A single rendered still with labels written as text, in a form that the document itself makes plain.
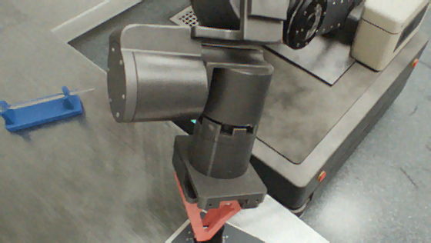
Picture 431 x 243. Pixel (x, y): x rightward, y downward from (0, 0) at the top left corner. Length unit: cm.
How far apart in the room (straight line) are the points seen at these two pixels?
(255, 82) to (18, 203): 38
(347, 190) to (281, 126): 46
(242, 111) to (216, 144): 4
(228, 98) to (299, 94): 83
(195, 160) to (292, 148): 68
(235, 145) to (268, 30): 10
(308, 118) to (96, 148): 65
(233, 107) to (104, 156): 30
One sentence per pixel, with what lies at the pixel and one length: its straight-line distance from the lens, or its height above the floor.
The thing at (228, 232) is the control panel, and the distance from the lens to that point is 43.
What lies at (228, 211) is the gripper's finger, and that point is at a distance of 37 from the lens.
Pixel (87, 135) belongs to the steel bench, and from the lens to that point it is 59.
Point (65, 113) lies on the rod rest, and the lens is 62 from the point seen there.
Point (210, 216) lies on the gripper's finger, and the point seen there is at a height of 82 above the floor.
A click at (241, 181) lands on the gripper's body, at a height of 90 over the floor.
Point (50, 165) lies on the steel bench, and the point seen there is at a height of 75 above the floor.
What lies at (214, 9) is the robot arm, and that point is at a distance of 30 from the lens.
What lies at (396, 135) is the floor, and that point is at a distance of 157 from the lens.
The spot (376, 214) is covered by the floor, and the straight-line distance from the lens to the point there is 136.
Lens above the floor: 119
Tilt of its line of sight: 56 degrees down
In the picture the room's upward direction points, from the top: 5 degrees clockwise
